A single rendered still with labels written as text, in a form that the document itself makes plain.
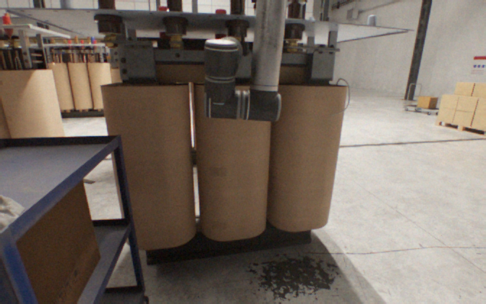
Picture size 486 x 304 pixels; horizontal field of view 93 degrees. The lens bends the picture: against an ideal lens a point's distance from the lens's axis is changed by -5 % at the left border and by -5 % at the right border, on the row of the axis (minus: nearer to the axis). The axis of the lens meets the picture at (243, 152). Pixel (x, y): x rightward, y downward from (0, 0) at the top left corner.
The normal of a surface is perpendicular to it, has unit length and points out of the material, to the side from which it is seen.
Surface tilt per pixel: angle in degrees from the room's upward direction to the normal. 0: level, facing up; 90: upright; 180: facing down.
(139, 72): 90
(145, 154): 90
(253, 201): 90
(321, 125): 90
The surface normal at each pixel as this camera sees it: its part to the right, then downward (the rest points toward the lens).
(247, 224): 0.21, 0.31
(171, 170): 0.53, 0.28
